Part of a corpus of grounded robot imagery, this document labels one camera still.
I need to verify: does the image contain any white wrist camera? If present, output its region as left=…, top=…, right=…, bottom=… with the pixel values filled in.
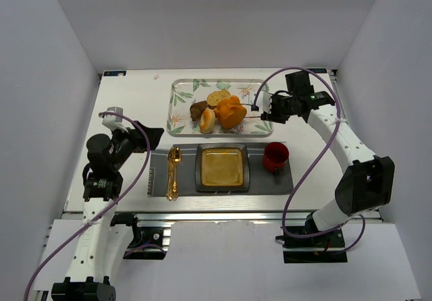
left=259, top=92, right=273, bottom=121
left=101, top=107, right=128, bottom=132

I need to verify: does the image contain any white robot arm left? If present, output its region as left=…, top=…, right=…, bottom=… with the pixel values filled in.
left=51, top=121, right=164, bottom=300

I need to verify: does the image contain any glazed donut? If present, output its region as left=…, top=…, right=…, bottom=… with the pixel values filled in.
left=199, top=108, right=216, bottom=134

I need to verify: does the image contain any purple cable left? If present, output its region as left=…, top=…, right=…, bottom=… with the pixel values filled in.
left=24, top=111, right=153, bottom=301

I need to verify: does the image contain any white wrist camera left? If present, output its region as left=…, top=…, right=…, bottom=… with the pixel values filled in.
left=101, top=107, right=128, bottom=132

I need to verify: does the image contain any large orange bread loaf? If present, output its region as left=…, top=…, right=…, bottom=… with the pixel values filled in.
left=215, top=96, right=247, bottom=129

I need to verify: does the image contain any red mug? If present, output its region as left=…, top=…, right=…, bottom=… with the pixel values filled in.
left=262, top=142, right=289, bottom=175

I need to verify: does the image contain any gold spoon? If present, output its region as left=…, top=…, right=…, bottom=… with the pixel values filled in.
left=172, top=146, right=182, bottom=183

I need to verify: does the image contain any sliced bread piece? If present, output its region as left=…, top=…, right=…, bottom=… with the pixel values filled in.
left=206, top=90, right=231, bottom=109

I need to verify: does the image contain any grey striped placemat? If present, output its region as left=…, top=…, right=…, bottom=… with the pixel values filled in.
left=147, top=142, right=294, bottom=197

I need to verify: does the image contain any floral patterned serving tray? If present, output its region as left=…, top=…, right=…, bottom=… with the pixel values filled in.
left=166, top=78, right=273, bottom=137

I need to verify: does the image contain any square dark plate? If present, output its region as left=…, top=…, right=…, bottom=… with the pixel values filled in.
left=195, top=142, right=250, bottom=192

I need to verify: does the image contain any gold fork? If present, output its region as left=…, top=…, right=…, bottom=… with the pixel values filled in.
left=167, top=147, right=174, bottom=200

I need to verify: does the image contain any purple cable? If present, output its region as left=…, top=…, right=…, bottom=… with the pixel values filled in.
left=24, top=111, right=153, bottom=301
left=252, top=66, right=367, bottom=255

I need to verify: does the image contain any gold knife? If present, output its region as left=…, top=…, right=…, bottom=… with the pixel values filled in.
left=171, top=161, right=178, bottom=200

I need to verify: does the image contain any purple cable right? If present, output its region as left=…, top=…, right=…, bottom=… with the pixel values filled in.
left=252, top=66, right=367, bottom=255

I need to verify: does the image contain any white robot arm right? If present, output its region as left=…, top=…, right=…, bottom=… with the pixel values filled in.
left=271, top=68, right=395, bottom=242

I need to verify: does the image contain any brown croissant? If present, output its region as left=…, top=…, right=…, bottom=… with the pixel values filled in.
left=190, top=101, right=208, bottom=121

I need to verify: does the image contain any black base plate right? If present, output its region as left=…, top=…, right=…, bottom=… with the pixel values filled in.
left=275, top=229, right=348, bottom=264

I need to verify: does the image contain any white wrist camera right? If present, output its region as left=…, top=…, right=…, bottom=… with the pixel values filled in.
left=259, top=92, right=273, bottom=121

